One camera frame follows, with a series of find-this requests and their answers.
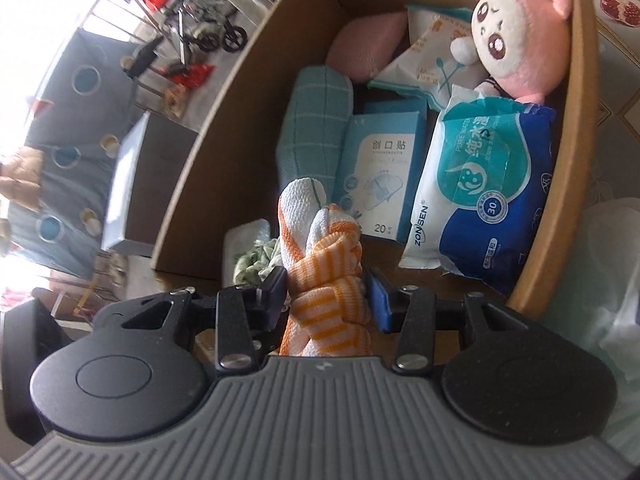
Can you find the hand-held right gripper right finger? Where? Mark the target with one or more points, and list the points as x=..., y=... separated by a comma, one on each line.
x=380, y=305

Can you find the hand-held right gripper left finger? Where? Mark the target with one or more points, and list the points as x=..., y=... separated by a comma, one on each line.
x=275, y=295

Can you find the clear bag of green items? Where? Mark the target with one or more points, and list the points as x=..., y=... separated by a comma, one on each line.
x=250, y=260

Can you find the orange striped white cloth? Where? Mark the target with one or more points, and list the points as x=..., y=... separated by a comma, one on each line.
x=325, y=270

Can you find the light blue plaster box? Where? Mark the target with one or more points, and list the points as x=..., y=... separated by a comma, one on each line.
x=380, y=160

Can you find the blue wet wipes packet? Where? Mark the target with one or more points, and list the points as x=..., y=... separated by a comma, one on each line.
x=475, y=195

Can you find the brown cardboard box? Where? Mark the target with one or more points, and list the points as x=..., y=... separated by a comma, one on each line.
x=230, y=135

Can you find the teal checked towel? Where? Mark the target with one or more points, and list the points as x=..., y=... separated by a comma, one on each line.
x=310, y=130

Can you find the white snack packet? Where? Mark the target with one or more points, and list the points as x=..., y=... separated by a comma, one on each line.
x=425, y=60

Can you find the pink sponge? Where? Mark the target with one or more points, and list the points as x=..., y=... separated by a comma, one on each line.
x=365, y=45

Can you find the pink plush toy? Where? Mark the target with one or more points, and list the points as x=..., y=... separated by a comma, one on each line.
x=530, y=40

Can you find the dark side cabinet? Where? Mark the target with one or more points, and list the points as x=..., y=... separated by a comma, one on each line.
x=155, y=185

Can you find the brown cushion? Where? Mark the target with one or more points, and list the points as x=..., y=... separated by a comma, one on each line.
x=22, y=175

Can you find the red packets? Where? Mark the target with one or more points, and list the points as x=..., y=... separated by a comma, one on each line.
x=192, y=76

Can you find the grey cover with blue circles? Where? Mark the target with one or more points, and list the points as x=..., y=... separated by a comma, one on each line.
x=65, y=120

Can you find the pale green plastic bag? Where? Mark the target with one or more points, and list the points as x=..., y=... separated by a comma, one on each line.
x=615, y=260

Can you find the wheelchair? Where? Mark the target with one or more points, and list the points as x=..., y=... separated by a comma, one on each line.
x=210, y=35

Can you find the black bicycle seat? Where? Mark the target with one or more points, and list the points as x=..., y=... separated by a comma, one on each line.
x=142, y=57

